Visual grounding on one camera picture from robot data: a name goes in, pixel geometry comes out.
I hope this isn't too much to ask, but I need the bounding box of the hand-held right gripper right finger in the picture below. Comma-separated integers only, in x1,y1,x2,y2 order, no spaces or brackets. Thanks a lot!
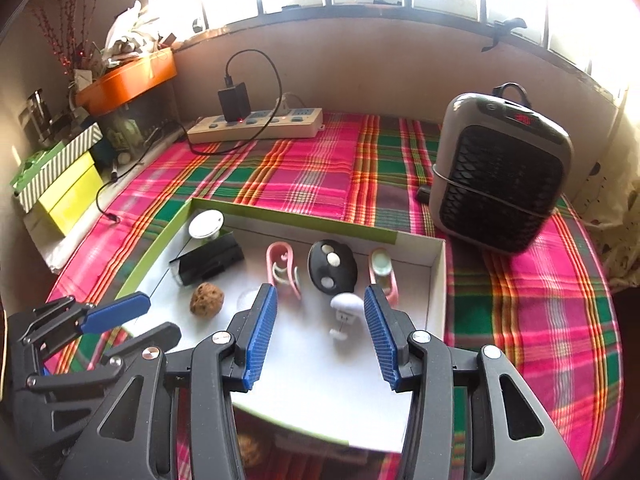
363,283,583,480

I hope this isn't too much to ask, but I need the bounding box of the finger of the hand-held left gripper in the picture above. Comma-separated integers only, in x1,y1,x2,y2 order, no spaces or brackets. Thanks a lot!
19,291,152,362
25,322,182,411

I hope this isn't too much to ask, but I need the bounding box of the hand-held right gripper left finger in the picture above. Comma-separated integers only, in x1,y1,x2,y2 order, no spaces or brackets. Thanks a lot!
57,283,279,480

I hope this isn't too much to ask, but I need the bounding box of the brown walnut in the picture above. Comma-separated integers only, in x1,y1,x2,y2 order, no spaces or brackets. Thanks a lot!
189,282,224,315
237,434,264,469

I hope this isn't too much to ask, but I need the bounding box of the pink and white clip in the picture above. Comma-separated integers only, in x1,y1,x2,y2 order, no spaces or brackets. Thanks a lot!
266,241,303,302

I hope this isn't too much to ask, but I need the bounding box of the green cardboard box tray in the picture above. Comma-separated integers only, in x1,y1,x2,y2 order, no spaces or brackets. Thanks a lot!
115,197,447,454

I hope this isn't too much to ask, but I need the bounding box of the black oval remote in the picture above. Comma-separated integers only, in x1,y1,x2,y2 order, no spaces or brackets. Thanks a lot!
307,239,359,295

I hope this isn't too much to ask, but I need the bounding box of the white round disc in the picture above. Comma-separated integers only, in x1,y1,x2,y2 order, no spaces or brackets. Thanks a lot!
188,210,225,240

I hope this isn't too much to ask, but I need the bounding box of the white suction hook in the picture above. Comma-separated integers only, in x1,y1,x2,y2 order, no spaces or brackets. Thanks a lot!
328,292,365,342

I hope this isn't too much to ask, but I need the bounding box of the black bike light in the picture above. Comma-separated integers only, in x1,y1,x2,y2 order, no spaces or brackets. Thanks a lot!
169,230,246,287

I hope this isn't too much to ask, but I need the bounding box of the yellow box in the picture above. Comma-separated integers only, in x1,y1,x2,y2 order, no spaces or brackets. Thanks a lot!
36,152,106,237

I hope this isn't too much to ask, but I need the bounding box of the plaid tablecloth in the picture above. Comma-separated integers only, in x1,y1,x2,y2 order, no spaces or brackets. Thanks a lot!
46,110,622,480

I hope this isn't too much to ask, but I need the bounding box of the green striped box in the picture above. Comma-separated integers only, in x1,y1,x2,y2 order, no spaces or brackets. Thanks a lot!
10,124,104,212

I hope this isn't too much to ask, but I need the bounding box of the glass tank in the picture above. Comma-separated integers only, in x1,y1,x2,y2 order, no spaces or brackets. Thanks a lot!
96,80,180,148

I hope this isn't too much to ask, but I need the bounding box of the white and black space heater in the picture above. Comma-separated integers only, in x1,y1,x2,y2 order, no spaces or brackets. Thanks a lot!
428,91,575,257

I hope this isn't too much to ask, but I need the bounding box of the beige power strip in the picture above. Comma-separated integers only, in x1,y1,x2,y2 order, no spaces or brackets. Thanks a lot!
186,107,325,145

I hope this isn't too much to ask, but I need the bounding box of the glass jar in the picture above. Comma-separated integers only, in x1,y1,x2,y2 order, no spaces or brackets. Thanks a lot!
19,89,52,142

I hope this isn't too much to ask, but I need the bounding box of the orange tray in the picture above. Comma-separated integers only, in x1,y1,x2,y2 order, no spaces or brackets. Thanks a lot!
75,52,179,116

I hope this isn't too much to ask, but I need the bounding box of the black charger adapter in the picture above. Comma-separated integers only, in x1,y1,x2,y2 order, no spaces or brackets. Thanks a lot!
218,81,251,124

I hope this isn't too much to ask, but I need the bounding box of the lace curtain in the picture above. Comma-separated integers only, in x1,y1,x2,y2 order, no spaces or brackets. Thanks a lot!
582,157,640,291

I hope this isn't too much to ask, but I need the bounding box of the paper clutter pile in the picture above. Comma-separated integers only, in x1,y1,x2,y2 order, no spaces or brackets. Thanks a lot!
102,0,176,69

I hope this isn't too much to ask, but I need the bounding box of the red branch decoration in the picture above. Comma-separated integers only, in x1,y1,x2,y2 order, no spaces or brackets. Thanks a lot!
29,0,103,77

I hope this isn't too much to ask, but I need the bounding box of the black window clamp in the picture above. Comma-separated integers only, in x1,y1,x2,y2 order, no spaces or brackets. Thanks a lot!
481,17,529,54

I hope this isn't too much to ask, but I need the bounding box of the black cable with plug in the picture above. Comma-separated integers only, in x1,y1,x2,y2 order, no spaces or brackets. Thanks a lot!
95,119,193,222

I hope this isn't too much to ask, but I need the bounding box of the black charger cable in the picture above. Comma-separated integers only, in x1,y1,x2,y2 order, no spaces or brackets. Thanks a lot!
224,49,284,139

